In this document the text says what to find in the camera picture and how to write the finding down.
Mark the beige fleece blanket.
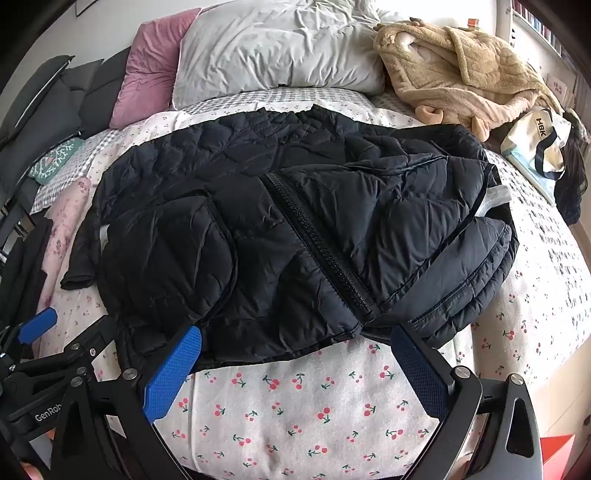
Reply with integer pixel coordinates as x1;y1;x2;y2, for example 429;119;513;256
373;16;566;141

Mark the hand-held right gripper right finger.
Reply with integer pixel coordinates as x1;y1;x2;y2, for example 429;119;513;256
390;324;544;480

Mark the teal patterned cushion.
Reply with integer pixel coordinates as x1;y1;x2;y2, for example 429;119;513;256
28;137;86;185

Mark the dark cloth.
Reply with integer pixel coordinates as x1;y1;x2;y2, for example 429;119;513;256
551;111;591;227

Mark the cherry print bedsheet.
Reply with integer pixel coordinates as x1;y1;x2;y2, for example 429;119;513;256
37;90;591;480

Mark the white tote bag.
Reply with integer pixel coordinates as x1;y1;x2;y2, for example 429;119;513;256
501;106;575;204

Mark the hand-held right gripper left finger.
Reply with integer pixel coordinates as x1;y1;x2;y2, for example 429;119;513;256
50;324;204;480

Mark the white pillow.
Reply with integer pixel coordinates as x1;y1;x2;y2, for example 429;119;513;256
172;0;393;112

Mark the black puffer jacket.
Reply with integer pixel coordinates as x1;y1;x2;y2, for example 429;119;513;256
60;104;520;370

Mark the dark grey padded chair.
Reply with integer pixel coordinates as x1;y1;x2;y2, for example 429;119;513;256
0;48;132;222

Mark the black metal frame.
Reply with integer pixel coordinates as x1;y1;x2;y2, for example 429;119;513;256
0;203;54;324

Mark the pink floral cloth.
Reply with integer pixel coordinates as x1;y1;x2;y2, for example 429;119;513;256
39;178;93;315

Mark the red box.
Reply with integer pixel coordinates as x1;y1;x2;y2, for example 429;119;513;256
538;434;578;480

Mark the white bookshelf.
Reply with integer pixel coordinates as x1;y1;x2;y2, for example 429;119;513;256
508;0;583;112

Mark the pink velvet pillow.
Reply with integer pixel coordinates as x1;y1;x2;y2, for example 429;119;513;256
109;8;204;130

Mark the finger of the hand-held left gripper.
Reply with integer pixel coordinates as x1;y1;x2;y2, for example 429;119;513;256
28;318;120;376
0;308;58;356

